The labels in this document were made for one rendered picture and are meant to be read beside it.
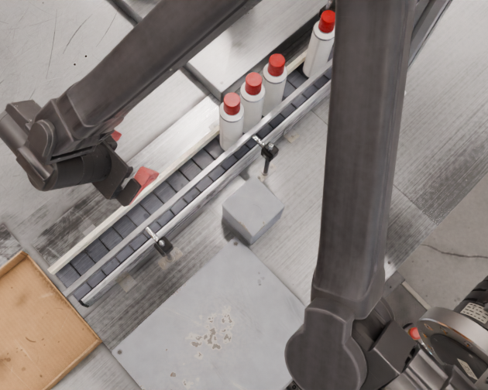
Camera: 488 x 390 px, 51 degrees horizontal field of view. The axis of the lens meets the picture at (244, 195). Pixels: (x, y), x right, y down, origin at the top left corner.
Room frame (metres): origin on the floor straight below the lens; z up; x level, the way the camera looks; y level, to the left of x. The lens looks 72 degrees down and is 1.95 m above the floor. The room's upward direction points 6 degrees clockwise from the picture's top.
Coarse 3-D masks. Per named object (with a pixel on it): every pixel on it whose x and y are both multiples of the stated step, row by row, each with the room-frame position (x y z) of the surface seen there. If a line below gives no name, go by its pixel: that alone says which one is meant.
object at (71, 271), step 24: (216, 144) 0.47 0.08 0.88; (192, 168) 0.41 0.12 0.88; (216, 168) 0.41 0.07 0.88; (168, 192) 0.34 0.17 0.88; (192, 192) 0.35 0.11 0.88; (144, 216) 0.28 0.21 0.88; (168, 216) 0.29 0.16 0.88; (96, 240) 0.22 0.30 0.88; (120, 240) 0.22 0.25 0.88; (144, 240) 0.23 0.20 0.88; (72, 264) 0.16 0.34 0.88; (120, 264) 0.17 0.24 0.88
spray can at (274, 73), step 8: (272, 56) 0.58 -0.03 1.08; (280, 56) 0.59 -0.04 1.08; (272, 64) 0.57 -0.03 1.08; (280, 64) 0.57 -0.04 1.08; (264, 72) 0.57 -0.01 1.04; (272, 72) 0.56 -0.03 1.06; (280, 72) 0.56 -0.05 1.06; (264, 80) 0.56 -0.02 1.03; (272, 80) 0.55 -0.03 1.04; (280, 80) 0.56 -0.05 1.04; (272, 88) 0.55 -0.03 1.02; (280, 88) 0.56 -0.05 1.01; (272, 96) 0.55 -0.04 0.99; (280, 96) 0.56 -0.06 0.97; (264, 104) 0.55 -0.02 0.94; (272, 104) 0.55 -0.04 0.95; (264, 112) 0.55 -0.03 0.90
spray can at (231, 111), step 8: (232, 96) 0.49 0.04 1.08; (224, 104) 0.47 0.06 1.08; (232, 104) 0.47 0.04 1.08; (240, 104) 0.49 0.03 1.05; (224, 112) 0.47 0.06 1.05; (232, 112) 0.46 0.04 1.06; (240, 112) 0.47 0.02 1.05; (224, 120) 0.46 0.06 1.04; (232, 120) 0.46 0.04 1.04; (240, 120) 0.46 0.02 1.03; (224, 128) 0.46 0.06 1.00; (232, 128) 0.45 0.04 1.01; (240, 128) 0.46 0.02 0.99; (224, 136) 0.46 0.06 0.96; (232, 136) 0.45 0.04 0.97; (240, 136) 0.46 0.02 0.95; (224, 144) 0.46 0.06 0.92; (232, 144) 0.45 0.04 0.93
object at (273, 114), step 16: (288, 96) 0.57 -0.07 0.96; (272, 112) 0.52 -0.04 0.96; (256, 128) 0.48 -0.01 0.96; (240, 144) 0.44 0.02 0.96; (224, 160) 0.40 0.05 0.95; (160, 208) 0.28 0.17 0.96; (144, 224) 0.24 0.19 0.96; (128, 240) 0.21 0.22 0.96; (112, 256) 0.17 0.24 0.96; (96, 272) 0.14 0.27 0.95
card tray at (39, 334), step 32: (0, 288) 0.10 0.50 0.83; (32, 288) 0.11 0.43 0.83; (0, 320) 0.03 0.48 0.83; (32, 320) 0.04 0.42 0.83; (64, 320) 0.05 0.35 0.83; (0, 352) -0.03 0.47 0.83; (32, 352) -0.02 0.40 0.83; (64, 352) -0.02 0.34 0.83; (0, 384) -0.09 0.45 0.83; (32, 384) -0.08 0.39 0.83
